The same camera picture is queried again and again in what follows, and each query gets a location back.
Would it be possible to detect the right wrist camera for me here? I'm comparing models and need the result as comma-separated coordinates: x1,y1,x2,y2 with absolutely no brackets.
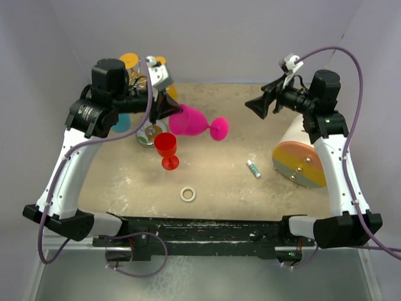
279,53,304,89

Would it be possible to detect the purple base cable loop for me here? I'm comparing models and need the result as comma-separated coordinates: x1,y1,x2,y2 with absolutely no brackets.
105,231,169,278

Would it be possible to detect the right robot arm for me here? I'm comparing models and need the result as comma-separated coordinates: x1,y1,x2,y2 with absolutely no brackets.
245,70,383,249

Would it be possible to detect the white green lip balm tube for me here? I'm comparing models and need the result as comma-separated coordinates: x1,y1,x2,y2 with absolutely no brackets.
246,160,261,179

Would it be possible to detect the pink plastic wine glass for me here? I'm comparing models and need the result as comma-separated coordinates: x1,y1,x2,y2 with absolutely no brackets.
169,104,229,141

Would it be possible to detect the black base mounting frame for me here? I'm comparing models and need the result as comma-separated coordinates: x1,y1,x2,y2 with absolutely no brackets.
93,216,313,261

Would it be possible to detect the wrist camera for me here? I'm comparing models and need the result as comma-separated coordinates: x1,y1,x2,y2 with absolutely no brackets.
279,53,304,89
145,56,174,91

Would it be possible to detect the orange wine glass front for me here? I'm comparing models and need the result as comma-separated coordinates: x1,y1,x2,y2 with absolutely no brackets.
119,53,147,91

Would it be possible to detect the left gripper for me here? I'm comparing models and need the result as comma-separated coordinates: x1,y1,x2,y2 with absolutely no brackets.
112,85,183,125

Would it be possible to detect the chrome wire wine glass rack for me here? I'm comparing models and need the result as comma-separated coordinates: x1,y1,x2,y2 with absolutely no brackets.
130,60,169,147

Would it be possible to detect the orange wine glass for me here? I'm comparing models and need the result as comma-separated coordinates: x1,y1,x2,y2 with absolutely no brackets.
119,53,147,91
155,56,178,100

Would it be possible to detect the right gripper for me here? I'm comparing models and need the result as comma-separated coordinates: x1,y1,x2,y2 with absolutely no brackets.
246,71,317,119

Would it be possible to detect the aluminium rail frame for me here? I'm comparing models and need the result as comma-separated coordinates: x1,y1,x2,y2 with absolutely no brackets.
25,239,382,300

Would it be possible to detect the white tape ring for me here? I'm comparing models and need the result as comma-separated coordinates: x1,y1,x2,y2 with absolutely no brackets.
180,186,197,202

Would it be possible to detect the blue plastic wine glass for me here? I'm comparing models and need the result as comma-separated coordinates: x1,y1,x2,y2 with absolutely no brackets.
112,114,131,134

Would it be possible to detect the red plastic wine glass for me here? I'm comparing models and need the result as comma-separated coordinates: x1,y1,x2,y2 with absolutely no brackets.
154,132,179,171

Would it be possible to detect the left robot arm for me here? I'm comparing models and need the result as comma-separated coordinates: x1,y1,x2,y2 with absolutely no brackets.
23,56,181,246

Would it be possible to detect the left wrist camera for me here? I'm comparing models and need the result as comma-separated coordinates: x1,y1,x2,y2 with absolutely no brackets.
145,56,174,91

